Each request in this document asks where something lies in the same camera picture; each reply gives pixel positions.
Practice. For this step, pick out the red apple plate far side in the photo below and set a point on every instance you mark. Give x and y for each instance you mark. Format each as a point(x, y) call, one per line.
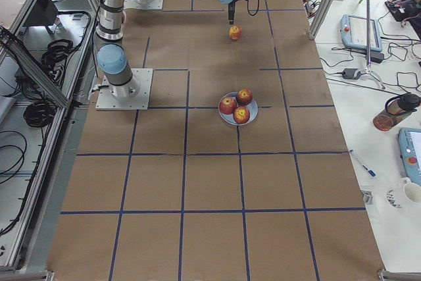
point(244, 97)

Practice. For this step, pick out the red apple with yellow top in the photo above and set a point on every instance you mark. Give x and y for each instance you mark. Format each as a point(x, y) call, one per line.
point(227, 105)

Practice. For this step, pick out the green tipped grabber stick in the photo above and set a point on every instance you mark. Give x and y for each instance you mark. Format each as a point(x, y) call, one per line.
point(368, 70)

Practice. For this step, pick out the brown water bottle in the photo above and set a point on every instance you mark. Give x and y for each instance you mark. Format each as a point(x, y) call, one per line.
point(396, 110)

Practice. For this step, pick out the black power adapter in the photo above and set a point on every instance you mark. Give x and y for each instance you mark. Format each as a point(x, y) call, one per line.
point(351, 73)

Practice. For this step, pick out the white mug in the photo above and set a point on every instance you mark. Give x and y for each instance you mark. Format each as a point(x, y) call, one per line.
point(411, 191)

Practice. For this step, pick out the light blue plate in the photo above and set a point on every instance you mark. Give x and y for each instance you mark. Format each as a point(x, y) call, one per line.
point(253, 108)

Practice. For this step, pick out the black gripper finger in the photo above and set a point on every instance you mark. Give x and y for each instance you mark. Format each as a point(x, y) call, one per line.
point(231, 12)

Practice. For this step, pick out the blue white pen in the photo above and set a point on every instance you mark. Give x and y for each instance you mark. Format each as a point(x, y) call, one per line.
point(362, 164)

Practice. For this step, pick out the red apple on plate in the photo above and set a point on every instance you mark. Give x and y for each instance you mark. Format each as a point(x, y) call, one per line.
point(241, 115)

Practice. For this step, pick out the blue teach pendant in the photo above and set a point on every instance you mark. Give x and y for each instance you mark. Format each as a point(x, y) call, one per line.
point(409, 142)
point(354, 33)

